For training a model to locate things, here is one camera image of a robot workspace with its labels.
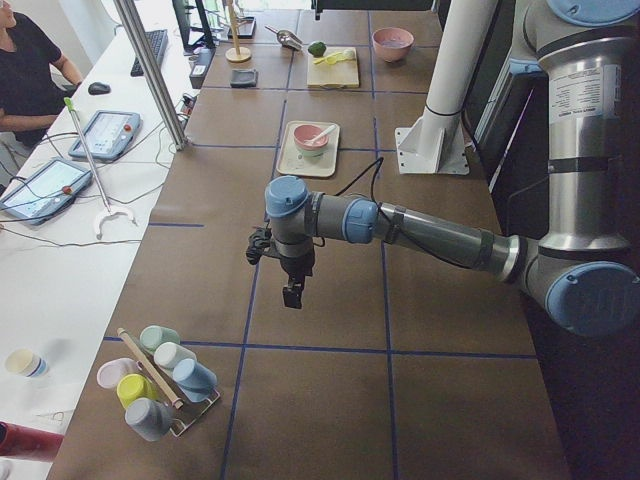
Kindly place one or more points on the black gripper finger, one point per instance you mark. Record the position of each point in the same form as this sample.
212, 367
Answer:
292, 294

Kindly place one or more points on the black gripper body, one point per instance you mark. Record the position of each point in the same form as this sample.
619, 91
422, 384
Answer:
296, 264

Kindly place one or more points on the white plastic spoon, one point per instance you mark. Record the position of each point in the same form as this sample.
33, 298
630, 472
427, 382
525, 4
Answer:
324, 133

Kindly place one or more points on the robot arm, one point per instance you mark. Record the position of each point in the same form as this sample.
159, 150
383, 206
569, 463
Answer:
575, 272

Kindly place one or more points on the mint green bowl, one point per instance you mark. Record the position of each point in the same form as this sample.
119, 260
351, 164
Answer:
311, 153

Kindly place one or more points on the pink bowl with ice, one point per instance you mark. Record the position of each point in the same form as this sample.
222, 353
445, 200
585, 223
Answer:
392, 44

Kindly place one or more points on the cream rabbit tray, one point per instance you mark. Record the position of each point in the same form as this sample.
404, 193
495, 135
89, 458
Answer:
291, 163

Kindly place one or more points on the blue cup on rack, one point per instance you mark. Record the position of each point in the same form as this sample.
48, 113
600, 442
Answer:
194, 379

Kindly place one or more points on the white cup on rack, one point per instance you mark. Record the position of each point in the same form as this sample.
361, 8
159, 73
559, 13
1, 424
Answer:
169, 354

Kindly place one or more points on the green cup on rack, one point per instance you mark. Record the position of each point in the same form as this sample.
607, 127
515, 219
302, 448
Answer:
152, 336

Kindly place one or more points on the yellow cup on rack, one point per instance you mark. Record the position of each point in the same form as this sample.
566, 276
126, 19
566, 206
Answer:
135, 386

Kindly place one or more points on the grey cup on rack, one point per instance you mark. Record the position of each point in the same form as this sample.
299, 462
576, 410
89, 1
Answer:
149, 418

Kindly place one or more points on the grabber reach tool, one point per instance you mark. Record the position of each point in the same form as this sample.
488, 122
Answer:
109, 211

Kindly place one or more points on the grey folded cloth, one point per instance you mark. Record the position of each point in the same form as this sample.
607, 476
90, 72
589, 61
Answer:
244, 78

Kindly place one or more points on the pink cup on rack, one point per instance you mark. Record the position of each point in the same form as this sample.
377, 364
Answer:
112, 372

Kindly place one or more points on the wooden cutting board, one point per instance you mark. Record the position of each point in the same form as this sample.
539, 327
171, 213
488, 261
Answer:
344, 74

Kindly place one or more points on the yellow plastic knife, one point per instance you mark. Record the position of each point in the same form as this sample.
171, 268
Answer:
322, 60

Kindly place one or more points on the green avocado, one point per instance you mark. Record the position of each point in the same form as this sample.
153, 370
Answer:
317, 49

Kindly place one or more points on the round wooden stand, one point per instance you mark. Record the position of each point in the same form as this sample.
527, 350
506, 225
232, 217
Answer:
238, 53

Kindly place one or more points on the metal scoop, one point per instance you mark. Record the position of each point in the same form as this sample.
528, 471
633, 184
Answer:
286, 38

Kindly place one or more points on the far teach pendant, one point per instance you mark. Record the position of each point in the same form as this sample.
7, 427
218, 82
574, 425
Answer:
109, 133

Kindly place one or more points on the teach pendant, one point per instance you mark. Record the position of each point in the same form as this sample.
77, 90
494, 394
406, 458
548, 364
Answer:
47, 192
109, 133

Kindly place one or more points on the black framed box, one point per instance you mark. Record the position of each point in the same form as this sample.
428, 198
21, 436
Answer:
246, 27

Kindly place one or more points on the near teach pendant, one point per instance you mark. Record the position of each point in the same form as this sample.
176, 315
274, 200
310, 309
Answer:
47, 192

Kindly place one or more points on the black keyboard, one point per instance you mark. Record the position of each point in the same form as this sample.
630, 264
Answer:
158, 42

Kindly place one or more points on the black computer mouse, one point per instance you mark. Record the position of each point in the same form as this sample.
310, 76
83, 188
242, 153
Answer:
99, 88

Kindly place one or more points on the paper cup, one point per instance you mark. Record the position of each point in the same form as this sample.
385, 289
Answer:
26, 363

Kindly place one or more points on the red bottle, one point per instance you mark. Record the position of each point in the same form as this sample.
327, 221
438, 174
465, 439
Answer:
25, 443

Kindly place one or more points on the person in black shirt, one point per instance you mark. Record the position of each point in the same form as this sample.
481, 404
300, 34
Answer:
30, 99

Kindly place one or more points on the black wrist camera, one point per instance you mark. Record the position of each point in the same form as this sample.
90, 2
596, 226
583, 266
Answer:
260, 244

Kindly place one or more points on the white wire rack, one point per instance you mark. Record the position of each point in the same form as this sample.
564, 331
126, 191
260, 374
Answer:
191, 413

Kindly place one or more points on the wooden rack handle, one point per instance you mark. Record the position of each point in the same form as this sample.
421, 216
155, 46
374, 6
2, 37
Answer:
168, 392

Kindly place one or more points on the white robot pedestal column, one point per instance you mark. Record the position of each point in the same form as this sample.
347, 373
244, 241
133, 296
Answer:
435, 142

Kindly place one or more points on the aluminium frame post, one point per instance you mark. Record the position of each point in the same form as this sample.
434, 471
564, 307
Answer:
134, 28

